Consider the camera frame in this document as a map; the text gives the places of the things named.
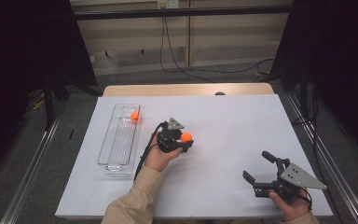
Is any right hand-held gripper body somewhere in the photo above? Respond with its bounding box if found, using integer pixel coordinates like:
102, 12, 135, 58
253, 158, 328, 202

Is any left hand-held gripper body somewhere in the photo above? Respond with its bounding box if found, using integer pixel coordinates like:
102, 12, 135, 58
156, 117, 187, 154

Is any plain orange ball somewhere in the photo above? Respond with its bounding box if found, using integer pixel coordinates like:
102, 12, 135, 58
180, 132, 194, 144

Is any clear plastic tray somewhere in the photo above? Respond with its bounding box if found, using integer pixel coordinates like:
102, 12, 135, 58
97, 103, 144, 176

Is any person's left hand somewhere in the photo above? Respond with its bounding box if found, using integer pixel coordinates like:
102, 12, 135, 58
143, 132, 184, 173

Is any person's right hand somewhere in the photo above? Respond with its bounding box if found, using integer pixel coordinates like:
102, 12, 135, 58
268, 189, 312, 222

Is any white board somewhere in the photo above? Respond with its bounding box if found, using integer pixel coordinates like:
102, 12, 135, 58
54, 93, 334, 218

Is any black horizontal bar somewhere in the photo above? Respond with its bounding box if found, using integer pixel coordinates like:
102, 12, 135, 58
73, 5, 293, 21

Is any black metal stand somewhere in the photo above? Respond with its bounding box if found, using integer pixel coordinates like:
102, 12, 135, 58
41, 74, 73, 132

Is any dark curtain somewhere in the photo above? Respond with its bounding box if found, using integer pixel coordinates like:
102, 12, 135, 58
269, 0, 358, 166
0, 0, 99, 180

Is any right hand-held gripper black cable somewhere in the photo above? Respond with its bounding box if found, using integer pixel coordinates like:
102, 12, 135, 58
297, 188, 313, 213

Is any hand-held gripper black cable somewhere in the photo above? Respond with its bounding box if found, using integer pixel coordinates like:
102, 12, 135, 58
133, 121, 169, 181
297, 188, 313, 213

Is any left hand-held gripper black cable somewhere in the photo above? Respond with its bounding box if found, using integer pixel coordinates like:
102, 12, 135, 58
133, 121, 169, 181

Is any aluminium floor rail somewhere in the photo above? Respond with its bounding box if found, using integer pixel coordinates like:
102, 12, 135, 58
286, 92, 358, 224
0, 102, 66, 224

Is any short black floor cable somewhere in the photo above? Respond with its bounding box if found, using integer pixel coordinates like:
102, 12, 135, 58
164, 17, 214, 84

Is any long black floor cable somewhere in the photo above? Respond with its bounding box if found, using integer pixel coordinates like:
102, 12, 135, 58
158, 17, 275, 75

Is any white wall socket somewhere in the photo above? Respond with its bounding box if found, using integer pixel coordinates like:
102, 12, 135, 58
157, 0, 180, 9

